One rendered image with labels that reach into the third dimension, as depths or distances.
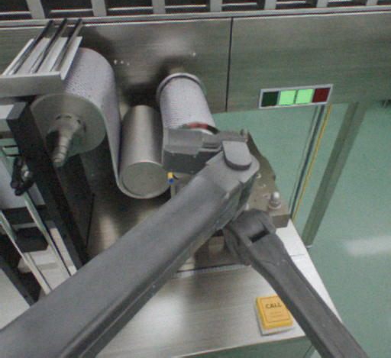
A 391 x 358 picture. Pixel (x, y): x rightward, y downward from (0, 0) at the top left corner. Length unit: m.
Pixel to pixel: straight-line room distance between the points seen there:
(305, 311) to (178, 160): 0.30
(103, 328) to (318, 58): 0.96
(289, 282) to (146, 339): 0.40
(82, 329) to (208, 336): 0.58
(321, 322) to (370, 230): 1.89
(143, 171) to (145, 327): 0.37
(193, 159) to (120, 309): 0.23
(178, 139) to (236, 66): 0.56
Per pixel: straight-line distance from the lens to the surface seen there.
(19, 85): 0.60
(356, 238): 2.31
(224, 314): 0.84
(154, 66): 0.93
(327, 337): 0.55
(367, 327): 2.00
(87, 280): 0.28
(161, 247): 0.29
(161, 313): 0.84
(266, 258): 0.56
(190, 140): 0.44
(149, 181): 0.73
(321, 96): 1.13
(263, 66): 1.00
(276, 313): 0.83
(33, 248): 0.71
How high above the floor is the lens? 1.67
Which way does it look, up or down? 40 degrees down
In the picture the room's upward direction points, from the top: straight up
